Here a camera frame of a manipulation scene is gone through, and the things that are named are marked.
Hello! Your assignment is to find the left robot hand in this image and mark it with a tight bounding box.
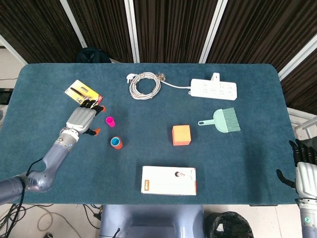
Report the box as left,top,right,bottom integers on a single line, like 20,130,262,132
65,99,106,137

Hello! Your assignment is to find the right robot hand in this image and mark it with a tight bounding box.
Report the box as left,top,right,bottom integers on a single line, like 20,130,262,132
276,139,317,199

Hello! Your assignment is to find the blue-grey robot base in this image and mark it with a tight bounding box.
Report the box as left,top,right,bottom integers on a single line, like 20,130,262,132
99,204,206,238

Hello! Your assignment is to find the orange-red plastic cup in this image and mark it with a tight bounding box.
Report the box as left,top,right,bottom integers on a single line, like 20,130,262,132
110,136,124,151

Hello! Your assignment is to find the mint green hand brush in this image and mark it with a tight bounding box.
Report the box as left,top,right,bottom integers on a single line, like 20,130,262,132
197,107,241,134

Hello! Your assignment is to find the yellow razor blister pack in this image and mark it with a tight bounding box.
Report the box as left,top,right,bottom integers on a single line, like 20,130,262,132
64,79,104,108

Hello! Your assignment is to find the dark chair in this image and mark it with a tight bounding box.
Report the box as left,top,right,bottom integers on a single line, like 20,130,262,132
75,47,112,64

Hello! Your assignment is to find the black box device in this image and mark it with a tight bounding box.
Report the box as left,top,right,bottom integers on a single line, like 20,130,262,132
0,88,12,105

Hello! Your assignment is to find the teal table cloth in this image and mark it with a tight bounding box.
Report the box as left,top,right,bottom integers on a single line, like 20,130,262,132
0,63,298,206

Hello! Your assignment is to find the black trash bin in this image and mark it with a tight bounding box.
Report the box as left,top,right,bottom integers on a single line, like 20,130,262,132
204,211,255,238

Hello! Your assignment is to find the orange foam cube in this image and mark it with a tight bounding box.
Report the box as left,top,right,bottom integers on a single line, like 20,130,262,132
172,125,192,146

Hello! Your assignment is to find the white desk lamp box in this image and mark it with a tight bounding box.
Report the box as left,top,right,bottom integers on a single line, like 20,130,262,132
140,166,198,196

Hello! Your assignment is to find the white power strip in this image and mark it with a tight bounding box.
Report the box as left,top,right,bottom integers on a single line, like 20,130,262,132
188,78,238,101

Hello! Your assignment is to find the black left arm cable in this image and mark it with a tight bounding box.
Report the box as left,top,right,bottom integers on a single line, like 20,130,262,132
17,158,45,224

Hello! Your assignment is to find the coiled grey power cable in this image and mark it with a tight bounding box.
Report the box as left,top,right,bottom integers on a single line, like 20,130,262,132
126,72,192,101

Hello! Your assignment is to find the white partition post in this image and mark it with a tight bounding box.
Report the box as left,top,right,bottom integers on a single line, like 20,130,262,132
199,0,228,64
277,38,317,81
0,34,27,65
123,0,141,63
59,0,88,49

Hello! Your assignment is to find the black floor cable bundle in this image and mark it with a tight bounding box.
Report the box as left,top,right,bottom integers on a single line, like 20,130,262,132
83,204,103,228

